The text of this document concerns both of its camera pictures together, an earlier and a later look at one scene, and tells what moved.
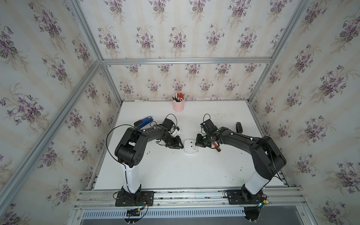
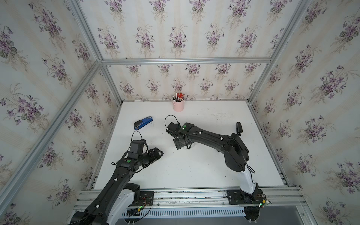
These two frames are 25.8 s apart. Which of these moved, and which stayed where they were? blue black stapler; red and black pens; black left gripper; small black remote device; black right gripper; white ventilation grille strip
Moved: black left gripper; black right gripper
Stayed: red and black pens; blue black stapler; white ventilation grille strip; small black remote device
